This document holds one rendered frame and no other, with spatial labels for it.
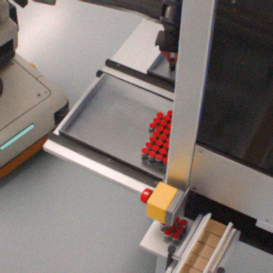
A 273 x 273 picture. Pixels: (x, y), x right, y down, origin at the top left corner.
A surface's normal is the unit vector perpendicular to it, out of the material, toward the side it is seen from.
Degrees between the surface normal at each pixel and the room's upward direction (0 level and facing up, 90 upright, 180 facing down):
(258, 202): 90
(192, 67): 90
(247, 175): 90
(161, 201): 0
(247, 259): 90
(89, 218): 0
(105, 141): 0
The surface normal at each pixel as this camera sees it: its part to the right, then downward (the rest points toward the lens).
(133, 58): 0.02, -0.61
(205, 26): -0.47, 0.69
